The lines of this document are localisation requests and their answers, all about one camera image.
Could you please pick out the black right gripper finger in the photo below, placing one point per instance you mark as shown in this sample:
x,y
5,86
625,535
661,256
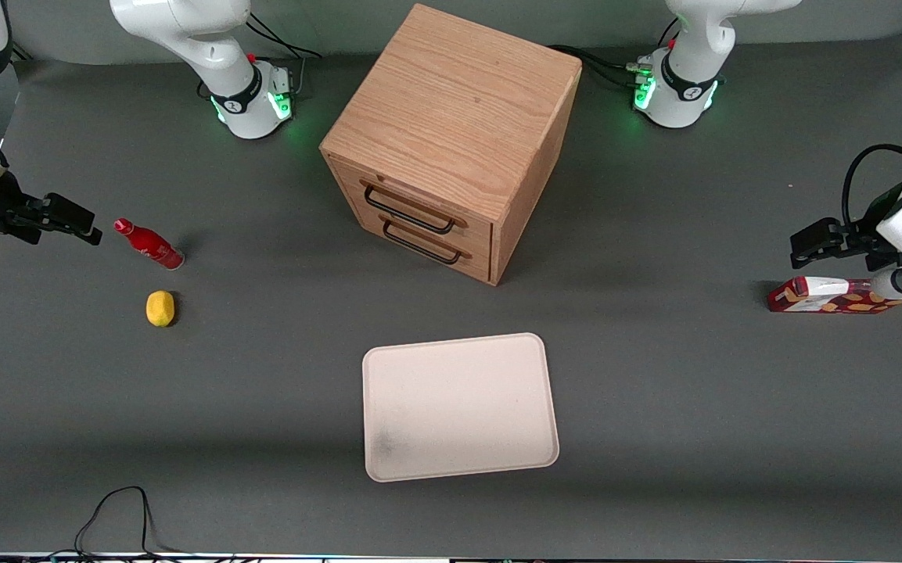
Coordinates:
x,y
67,209
79,231

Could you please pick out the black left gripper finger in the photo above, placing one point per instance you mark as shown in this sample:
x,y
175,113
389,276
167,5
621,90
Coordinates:
x,y
814,244
853,237

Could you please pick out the red coke bottle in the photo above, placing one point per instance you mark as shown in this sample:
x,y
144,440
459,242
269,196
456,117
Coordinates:
x,y
152,246

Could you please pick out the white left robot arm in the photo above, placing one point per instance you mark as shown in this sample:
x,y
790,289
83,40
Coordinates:
x,y
689,94

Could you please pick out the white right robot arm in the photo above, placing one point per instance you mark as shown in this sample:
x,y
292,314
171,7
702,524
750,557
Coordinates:
x,y
208,47

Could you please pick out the cream plastic tray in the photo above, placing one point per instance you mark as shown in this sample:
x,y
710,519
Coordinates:
x,y
458,407

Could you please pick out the red tartan cookie box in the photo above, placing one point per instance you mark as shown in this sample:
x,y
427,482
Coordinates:
x,y
818,297

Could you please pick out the yellow lemon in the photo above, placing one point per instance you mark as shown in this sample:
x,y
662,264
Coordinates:
x,y
159,308

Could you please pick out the wooden drawer front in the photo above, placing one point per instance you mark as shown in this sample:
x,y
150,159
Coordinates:
x,y
474,233
478,264

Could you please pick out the wooden drawer cabinet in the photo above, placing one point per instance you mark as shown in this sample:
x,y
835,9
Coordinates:
x,y
458,102

